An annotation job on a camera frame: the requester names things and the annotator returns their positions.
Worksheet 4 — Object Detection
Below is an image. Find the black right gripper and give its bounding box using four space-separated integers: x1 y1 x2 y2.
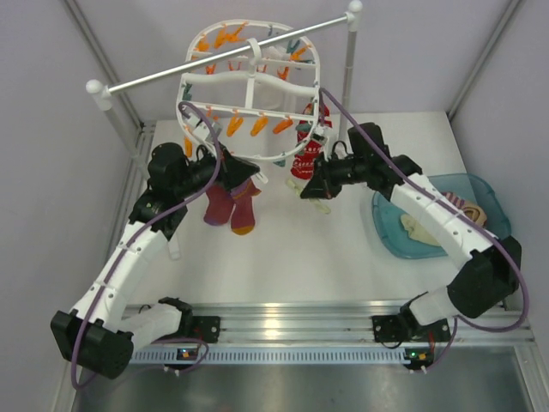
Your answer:
301 150 369 201

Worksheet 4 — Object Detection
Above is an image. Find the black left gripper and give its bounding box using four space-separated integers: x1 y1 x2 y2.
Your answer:
175 141 259 199

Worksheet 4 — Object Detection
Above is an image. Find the cream sock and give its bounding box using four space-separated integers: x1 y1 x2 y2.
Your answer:
400 214 440 247
286 178 331 215

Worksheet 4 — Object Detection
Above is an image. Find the white round clip hanger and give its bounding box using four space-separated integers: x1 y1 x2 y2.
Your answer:
177 19 320 167

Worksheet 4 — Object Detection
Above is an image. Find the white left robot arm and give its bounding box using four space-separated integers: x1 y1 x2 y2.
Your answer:
51 142 260 379

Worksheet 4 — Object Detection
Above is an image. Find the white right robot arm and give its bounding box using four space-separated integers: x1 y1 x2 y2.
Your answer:
300 123 522 341

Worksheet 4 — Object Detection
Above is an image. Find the red patterned sock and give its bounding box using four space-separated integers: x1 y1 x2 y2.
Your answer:
291 120 321 180

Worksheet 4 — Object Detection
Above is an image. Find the maroon sock pair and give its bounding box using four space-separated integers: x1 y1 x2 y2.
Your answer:
203 179 261 236

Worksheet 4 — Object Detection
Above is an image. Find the teal plastic basin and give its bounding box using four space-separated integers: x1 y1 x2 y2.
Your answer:
371 173 511 259

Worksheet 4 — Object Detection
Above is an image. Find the striped pink purple sock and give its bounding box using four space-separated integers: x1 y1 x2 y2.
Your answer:
443 191 487 227

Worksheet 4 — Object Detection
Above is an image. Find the white metal drying rack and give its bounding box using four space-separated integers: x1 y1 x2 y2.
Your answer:
85 0 372 261

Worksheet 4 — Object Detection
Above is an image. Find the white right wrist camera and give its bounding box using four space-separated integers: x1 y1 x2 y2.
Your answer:
310 124 335 147

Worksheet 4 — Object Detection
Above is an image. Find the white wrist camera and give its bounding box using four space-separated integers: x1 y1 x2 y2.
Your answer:
192 121 222 144
310 124 335 147

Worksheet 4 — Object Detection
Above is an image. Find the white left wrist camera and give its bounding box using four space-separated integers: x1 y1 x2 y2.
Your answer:
192 121 222 144

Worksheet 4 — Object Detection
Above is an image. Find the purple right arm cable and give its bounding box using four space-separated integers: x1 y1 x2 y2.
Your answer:
319 88 529 370

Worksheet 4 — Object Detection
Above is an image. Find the aluminium rail base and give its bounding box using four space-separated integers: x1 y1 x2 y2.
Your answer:
131 301 535 369

